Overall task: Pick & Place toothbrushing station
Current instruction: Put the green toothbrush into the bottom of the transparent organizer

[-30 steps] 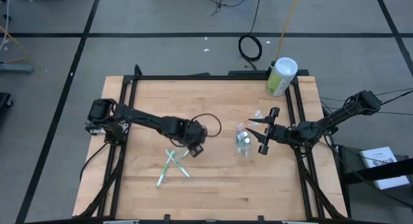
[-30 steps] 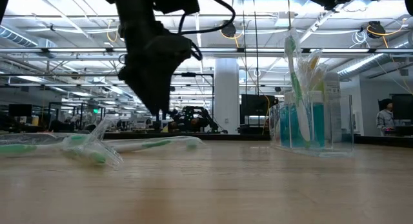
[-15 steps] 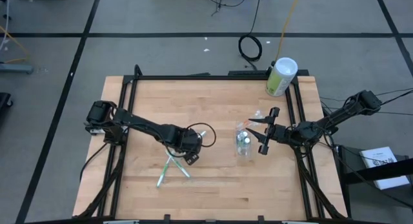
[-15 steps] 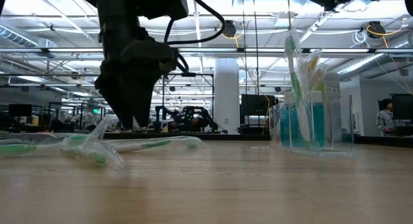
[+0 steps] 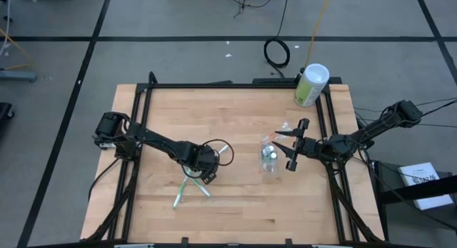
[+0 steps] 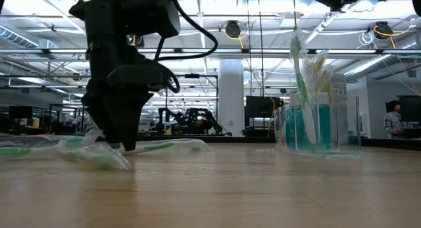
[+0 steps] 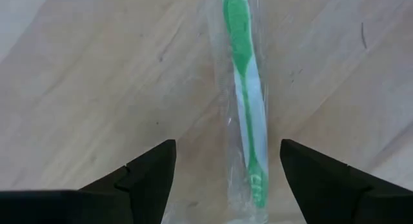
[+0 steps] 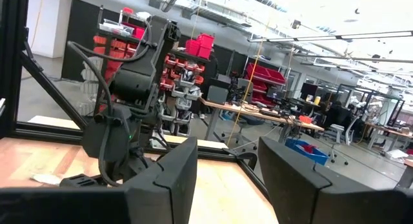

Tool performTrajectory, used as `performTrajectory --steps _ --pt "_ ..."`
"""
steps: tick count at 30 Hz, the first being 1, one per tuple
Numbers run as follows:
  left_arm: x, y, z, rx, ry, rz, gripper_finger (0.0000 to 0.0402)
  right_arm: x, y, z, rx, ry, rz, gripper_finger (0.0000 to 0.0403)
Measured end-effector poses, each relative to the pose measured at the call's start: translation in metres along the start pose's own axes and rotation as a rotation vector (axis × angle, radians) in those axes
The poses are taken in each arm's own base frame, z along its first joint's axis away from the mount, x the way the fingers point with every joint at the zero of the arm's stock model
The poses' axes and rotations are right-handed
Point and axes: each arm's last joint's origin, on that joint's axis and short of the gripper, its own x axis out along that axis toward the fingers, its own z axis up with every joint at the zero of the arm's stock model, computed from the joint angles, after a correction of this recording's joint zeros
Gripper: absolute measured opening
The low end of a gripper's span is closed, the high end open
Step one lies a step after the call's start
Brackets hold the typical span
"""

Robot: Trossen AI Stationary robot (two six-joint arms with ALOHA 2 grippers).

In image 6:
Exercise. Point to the black background robot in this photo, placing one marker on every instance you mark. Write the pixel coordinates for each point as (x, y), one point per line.
(190, 118)

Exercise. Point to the small yellow object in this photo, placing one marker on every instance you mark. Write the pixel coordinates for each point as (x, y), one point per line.
(35, 123)

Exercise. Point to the clear bag with yellow sponge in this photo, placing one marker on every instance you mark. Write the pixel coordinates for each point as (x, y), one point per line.
(312, 70)

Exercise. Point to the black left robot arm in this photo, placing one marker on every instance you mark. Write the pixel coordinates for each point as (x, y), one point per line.
(98, 11)

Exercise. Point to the grey ventilation duct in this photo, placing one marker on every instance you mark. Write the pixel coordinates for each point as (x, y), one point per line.
(16, 37)
(368, 65)

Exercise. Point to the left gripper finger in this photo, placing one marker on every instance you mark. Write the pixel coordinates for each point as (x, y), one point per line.
(105, 119)
(130, 123)

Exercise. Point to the black monitor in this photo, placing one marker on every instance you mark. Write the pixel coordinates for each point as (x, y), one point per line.
(411, 108)
(20, 112)

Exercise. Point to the blue mouthwash bottle silver cap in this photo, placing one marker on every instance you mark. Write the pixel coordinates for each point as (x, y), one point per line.
(324, 129)
(301, 142)
(289, 132)

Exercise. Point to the black cabinet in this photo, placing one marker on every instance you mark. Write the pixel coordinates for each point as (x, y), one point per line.
(263, 106)

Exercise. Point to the white building column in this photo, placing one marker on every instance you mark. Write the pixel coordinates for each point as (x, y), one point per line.
(231, 96)

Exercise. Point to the clear acrylic organizer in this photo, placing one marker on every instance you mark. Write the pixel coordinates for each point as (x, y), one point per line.
(352, 129)

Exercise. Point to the person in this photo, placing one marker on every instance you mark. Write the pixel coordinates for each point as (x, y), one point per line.
(393, 121)

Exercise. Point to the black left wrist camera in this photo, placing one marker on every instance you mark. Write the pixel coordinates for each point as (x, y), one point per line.
(154, 14)

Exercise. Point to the black background gantry frame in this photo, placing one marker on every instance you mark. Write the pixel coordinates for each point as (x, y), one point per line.
(217, 100)

